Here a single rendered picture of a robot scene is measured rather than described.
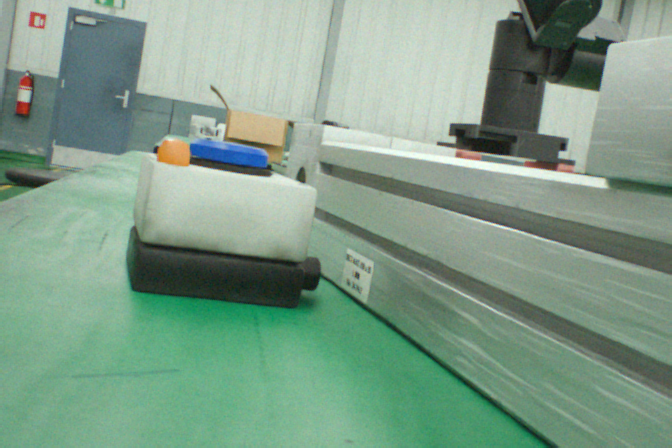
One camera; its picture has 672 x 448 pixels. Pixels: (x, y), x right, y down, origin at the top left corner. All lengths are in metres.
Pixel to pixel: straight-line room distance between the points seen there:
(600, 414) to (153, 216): 0.22
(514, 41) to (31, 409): 0.65
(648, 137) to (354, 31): 11.61
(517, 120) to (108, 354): 0.58
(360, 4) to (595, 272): 11.66
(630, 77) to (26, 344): 0.20
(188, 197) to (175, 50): 11.18
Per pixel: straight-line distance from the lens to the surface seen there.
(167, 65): 11.55
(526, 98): 0.81
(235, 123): 2.69
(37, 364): 0.27
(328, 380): 0.29
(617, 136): 0.25
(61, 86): 11.61
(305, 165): 0.59
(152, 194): 0.38
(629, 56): 0.26
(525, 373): 0.29
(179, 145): 0.39
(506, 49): 0.82
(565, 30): 0.79
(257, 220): 0.39
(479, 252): 0.32
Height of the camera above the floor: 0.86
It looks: 3 degrees down
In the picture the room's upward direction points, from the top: 10 degrees clockwise
